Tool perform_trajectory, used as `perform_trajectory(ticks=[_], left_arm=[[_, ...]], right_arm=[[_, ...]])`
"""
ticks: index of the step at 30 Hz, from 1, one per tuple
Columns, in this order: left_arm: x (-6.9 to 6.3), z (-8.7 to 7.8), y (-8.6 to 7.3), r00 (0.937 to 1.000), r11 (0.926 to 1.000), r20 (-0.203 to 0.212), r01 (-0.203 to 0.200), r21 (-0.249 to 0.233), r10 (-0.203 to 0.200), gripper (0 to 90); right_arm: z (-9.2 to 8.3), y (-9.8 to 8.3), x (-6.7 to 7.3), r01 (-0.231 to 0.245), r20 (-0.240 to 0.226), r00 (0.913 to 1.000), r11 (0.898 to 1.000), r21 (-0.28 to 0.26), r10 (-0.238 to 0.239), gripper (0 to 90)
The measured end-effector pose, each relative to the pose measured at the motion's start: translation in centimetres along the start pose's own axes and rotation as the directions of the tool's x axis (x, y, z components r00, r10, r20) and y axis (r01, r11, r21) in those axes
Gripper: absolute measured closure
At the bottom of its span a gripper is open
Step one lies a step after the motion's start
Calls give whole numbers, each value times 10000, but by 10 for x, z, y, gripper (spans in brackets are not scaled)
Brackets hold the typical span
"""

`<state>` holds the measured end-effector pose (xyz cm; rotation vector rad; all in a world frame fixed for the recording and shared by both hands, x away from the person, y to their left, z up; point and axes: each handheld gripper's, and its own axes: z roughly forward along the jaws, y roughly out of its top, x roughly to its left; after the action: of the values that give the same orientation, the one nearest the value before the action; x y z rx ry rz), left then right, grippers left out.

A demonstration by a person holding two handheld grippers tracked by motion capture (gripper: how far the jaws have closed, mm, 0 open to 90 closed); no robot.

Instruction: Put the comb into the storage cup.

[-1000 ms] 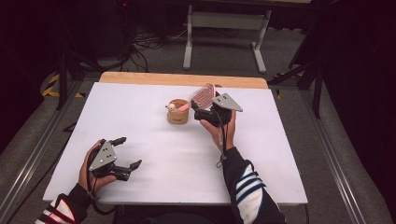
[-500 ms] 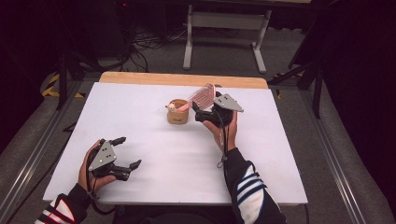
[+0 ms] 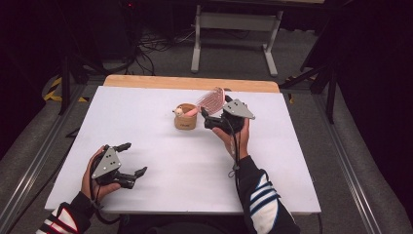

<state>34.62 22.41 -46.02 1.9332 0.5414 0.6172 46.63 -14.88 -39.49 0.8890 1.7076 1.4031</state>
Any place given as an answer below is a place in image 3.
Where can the aluminium rail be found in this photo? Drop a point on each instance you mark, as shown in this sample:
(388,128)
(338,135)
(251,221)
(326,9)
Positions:
(32,162)
(347,162)

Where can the wooden cup with small figure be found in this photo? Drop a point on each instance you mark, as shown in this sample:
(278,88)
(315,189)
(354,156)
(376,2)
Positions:
(185,123)

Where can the wooden table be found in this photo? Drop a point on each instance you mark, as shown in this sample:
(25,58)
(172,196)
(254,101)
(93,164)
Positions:
(162,83)

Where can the person's left hand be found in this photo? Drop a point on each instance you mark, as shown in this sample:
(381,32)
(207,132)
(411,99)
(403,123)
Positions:
(87,185)

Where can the person's dark clothed body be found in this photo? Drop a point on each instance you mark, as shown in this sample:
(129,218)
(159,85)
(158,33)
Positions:
(181,226)

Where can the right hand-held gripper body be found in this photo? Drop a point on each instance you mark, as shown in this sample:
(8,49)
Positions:
(234,113)

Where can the white board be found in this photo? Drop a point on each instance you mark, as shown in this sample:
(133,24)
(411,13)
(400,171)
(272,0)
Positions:
(181,169)

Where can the pink hairbrush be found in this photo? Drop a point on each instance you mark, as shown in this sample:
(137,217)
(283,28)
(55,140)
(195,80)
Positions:
(212,101)

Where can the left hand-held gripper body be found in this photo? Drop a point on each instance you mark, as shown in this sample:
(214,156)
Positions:
(106,164)

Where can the person's right hand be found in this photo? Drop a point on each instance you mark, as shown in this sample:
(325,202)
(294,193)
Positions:
(241,143)

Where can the black metal stand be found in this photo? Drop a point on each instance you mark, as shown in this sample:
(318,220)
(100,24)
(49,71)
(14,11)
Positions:
(66,84)
(330,94)

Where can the yellow black floor tape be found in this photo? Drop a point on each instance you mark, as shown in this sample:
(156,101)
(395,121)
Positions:
(53,87)

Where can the white metal stand frame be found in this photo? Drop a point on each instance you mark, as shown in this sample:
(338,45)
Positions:
(238,22)

